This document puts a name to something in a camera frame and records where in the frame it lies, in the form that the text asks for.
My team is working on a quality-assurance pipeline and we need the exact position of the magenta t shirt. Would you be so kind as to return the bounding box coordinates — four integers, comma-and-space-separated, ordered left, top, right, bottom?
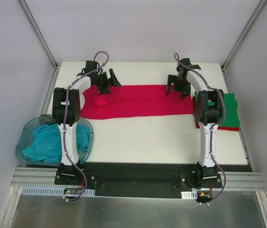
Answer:
81, 85, 193, 120

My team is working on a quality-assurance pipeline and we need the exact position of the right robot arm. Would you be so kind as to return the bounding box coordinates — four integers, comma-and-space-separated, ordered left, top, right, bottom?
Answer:
166, 53, 226, 168

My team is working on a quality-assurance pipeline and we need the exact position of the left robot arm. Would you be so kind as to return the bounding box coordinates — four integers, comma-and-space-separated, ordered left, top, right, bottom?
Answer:
52, 60, 121, 166

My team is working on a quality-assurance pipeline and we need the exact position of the folded green t shirt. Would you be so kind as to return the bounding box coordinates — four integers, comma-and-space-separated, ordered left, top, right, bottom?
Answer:
194, 92, 240, 128

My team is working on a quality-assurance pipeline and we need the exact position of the folded red t shirt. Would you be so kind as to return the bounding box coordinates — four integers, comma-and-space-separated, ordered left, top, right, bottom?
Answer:
191, 96, 240, 132

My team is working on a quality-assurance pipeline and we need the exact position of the grey cloth in basket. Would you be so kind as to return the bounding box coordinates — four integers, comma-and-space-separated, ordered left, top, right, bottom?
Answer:
38, 114, 56, 125

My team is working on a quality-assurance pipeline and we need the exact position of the teal t shirt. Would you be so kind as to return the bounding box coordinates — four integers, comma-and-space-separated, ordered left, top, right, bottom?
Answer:
22, 124, 90, 163

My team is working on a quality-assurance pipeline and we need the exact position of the translucent blue plastic basket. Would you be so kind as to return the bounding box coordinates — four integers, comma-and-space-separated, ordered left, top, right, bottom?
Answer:
15, 118, 93, 166

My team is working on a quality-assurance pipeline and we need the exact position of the left aluminium frame post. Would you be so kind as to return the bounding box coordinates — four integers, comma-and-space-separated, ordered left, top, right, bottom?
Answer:
17, 0, 58, 69

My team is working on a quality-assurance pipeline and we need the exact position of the aluminium frame post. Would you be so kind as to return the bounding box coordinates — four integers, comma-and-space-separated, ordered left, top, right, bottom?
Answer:
221, 0, 267, 72
17, 0, 58, 69

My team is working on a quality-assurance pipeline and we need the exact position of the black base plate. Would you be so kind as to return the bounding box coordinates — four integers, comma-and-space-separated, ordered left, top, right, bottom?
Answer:
54, 162, 224, 199

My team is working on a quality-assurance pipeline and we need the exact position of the right white cable duct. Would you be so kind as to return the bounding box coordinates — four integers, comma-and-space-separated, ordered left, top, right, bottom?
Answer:
181, 191, 197, 200

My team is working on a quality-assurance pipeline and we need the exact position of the white cable duct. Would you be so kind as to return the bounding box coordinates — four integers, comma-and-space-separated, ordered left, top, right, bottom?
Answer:
181, 191, 197, 200
21, 186, 95, 197

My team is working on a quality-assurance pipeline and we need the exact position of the right aluminium frame post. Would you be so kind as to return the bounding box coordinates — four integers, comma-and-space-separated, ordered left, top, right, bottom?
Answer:
221, 0, 267, 72

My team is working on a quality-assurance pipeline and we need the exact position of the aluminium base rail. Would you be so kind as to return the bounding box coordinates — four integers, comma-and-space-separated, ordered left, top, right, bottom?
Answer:
11, 167, 267, 191

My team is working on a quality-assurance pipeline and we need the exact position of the left white cable duct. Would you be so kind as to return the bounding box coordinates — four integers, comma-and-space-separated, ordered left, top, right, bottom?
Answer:
21, 186, 95, 197

